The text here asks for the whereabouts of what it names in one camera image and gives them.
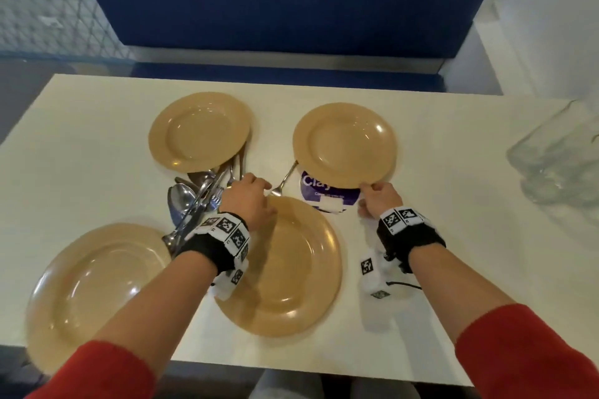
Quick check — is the person's left hand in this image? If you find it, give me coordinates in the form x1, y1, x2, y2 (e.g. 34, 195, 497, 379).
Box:
219, 173, 278, 232

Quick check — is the person's right hand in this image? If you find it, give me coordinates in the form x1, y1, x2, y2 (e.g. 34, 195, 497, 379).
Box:
357, 181, 403, 222

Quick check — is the metal fork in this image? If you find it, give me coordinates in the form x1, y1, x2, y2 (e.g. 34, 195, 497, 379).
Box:
270, 160, 299, 198

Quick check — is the small tan plate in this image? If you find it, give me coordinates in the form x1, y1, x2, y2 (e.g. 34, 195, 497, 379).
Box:
148, 91, 253, 174
292, 102, 398, 190

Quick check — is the person's left forearm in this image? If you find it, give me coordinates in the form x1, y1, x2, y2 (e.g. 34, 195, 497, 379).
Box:
91, 251, 219, 381

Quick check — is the person's right forearm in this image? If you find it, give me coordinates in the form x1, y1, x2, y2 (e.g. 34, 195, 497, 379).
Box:
408, 243, 516, 346

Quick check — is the black right wrist tracker band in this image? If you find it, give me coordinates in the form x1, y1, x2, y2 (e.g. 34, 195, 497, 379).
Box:
359, 206, 446, 300

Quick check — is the black wrist tracker band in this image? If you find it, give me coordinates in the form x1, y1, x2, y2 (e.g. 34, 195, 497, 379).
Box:
180, 212, 251, 301
359, 206, 446, 300

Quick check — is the purple round sticker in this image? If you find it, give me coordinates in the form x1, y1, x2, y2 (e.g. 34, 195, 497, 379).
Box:
299, 171, 361, 215

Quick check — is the pile of metal cutlery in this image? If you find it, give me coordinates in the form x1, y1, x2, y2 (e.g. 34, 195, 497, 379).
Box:
161, 142, 250, 258

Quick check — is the black left wrist tracker band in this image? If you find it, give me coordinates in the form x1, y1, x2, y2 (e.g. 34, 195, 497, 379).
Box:
180, 212, 251, 301

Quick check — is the large tan plate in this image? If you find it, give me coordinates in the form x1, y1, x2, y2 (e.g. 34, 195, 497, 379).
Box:
26, 223, 172, 376
214, 195, 343, 338

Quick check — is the clear glass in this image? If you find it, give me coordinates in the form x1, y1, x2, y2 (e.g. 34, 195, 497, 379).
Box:
507, 99, 599, 180
520, 170, 599, 209

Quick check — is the red right sleeve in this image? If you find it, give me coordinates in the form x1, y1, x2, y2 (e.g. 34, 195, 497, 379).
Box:
455, 303, 599, 399

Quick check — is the red sleeve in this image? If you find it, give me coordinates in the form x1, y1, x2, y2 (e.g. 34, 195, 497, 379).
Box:
26, 340, 157, 399
455, 303, 599, 399

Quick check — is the red left sleeve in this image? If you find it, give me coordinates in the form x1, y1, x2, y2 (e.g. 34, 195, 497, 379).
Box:
26, 340, 157, 399

